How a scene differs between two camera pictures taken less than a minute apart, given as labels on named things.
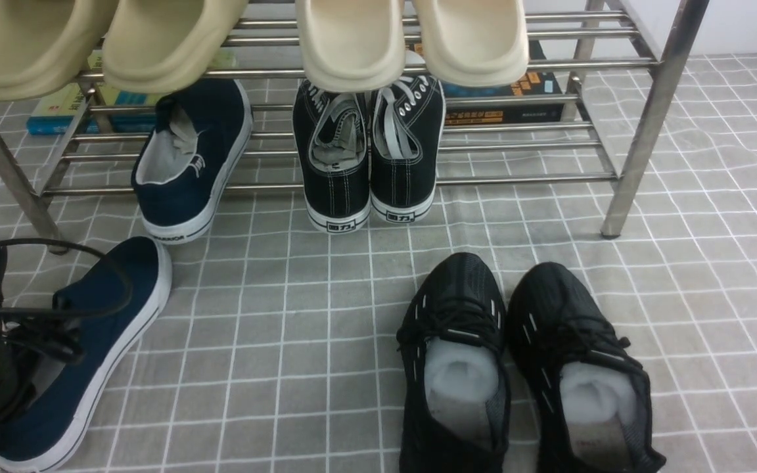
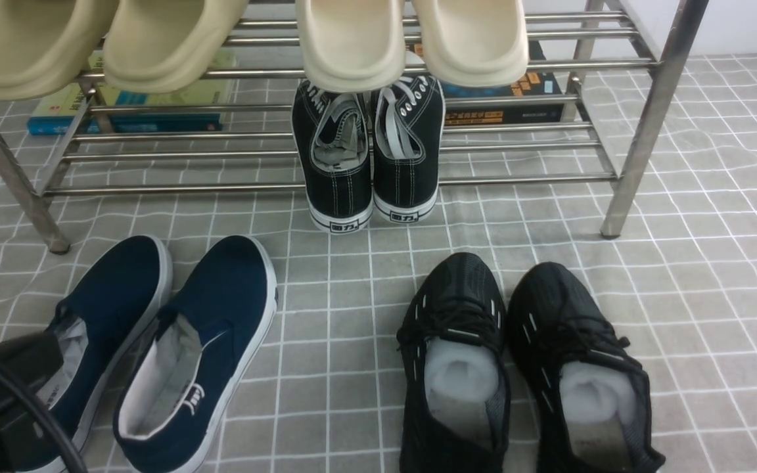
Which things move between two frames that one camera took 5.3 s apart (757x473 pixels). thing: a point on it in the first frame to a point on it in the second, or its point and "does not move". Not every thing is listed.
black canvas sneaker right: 407,150 does not move
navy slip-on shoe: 184,164 to 183,374
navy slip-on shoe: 65,397 does not move
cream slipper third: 351,45 does not move
